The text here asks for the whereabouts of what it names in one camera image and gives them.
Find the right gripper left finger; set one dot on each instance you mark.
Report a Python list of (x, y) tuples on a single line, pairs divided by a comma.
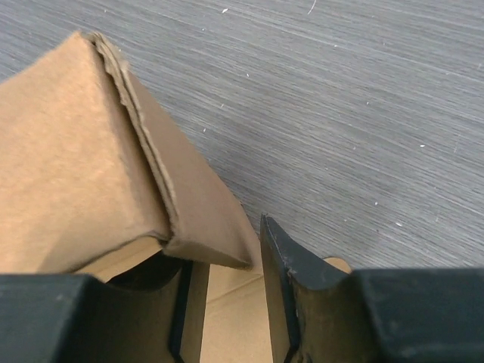
[(77, 318)]

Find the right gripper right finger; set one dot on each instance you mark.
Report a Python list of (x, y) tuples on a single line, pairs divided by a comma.
[(318, 313)]

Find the brown cardboard box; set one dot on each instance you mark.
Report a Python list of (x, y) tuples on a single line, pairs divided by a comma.
[(96, 179)]

